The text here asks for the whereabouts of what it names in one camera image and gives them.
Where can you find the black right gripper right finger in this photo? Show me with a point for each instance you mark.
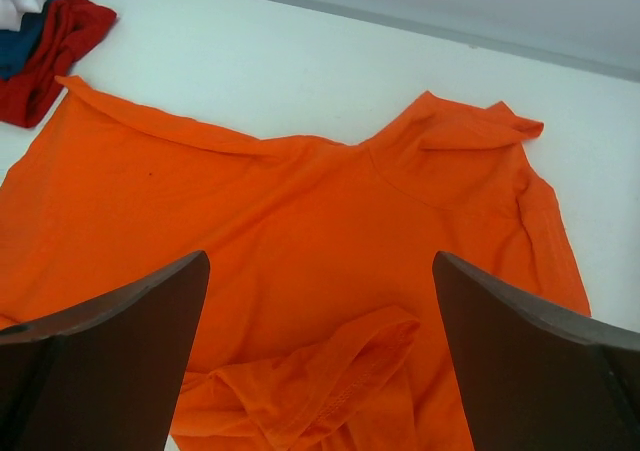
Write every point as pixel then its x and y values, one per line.
pixel 534 375

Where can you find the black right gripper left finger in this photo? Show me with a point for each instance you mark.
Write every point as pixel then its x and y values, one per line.
pixel 104 374

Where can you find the orange t-shirt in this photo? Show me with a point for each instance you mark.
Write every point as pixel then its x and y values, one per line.
pixel 321 328

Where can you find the blue folded t-shirt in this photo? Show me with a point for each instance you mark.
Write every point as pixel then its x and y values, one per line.
pixel 17 46

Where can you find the red folded t-shirt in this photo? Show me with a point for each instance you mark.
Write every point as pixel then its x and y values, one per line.
pixel 72 29

